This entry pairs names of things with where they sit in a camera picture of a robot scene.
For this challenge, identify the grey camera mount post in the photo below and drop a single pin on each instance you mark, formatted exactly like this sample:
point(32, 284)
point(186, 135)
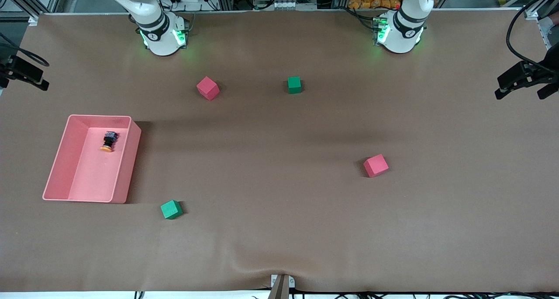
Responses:
point(279, 290)

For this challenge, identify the white terminal block row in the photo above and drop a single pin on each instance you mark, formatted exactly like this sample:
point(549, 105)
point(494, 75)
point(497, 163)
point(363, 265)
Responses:
point(286, 5)

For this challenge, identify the pink plastic bin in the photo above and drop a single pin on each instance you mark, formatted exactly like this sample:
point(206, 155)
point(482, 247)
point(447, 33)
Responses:
point(96, 172)

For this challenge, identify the orange push button black body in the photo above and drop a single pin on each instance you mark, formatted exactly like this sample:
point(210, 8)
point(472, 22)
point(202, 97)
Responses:
point(109, 140)

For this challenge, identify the white table corner clamp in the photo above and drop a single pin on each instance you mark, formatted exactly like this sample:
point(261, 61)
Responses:
point(532, 14)
point(33, 20)

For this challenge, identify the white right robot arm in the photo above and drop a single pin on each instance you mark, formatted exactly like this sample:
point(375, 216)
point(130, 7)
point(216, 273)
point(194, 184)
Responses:
point(161, 39)

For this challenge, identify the brown table mat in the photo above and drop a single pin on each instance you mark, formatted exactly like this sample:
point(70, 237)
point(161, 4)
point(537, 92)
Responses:
point(279, 229)

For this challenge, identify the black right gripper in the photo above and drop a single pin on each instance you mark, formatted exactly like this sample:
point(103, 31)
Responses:
point(9, 68)

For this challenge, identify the pink foam cube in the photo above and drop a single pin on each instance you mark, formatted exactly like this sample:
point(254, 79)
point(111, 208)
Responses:
point(207, 88)
point(375, 166)

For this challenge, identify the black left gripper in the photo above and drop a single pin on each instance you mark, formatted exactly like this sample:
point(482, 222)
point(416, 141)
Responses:
point(543, 69)

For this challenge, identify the green foam cube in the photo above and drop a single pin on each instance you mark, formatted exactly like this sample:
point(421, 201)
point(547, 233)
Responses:
point(170, 210)
point(294, 85)

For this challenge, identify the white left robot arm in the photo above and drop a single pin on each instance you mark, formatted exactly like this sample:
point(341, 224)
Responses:
point(401, 39)

